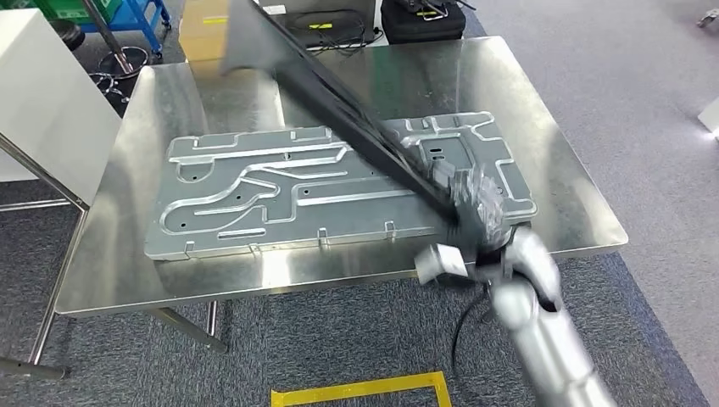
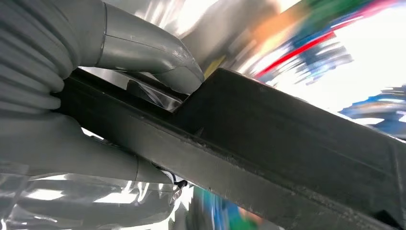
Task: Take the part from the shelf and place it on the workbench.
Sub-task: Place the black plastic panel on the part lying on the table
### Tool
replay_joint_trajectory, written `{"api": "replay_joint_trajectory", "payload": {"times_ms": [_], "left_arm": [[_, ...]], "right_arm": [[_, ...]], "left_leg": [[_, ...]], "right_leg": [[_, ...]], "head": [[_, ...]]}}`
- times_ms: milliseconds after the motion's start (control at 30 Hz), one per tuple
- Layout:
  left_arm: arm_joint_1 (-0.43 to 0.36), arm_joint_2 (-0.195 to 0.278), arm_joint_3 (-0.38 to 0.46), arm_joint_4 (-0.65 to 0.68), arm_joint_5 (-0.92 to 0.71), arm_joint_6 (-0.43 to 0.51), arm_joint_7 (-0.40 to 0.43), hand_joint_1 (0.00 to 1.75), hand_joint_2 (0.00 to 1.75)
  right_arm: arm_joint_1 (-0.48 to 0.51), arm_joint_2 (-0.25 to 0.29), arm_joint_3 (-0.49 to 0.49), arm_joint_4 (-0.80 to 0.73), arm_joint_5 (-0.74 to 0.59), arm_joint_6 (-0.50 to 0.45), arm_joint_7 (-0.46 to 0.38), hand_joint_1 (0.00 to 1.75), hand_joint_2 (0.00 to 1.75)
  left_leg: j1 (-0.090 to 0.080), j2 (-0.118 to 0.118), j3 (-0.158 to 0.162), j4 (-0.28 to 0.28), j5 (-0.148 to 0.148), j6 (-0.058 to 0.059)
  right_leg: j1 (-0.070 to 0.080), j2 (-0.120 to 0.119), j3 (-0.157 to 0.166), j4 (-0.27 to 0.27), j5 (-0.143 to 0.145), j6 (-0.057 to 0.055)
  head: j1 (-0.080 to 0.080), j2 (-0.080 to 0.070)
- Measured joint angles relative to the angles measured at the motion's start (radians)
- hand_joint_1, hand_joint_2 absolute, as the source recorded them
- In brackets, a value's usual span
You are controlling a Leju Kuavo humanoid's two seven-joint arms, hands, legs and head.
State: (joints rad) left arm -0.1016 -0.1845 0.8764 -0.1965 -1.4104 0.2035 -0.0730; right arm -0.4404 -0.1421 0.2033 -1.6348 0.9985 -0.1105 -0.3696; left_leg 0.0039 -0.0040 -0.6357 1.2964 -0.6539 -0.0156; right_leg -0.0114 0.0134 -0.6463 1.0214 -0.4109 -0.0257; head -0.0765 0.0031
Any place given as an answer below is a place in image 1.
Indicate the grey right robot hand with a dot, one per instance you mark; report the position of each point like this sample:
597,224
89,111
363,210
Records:
477,213

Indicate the black plastic panel part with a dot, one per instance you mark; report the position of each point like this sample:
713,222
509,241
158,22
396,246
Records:
337,112

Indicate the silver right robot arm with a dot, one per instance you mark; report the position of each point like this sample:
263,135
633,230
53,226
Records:
539,337

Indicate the stainless steel workbench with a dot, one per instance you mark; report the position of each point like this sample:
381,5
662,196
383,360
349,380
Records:
393,73

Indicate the black carrying case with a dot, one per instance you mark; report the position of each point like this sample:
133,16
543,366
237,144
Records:
421,25

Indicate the embossed grey metal plate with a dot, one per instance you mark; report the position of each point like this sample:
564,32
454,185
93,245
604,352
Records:
236,224

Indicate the cardboard box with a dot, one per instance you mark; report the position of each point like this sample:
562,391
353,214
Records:
202,34

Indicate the blue cart with green bins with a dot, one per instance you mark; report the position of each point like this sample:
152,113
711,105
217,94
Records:
135,17

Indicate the stainless steel side table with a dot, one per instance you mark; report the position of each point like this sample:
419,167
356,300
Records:
62,269

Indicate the white cabinet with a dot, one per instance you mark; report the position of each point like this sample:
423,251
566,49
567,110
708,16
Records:
50,112

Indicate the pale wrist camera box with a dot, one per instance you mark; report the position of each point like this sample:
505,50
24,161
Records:
444,264

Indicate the chrome stanchion post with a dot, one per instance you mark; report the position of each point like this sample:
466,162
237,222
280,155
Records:
121,62

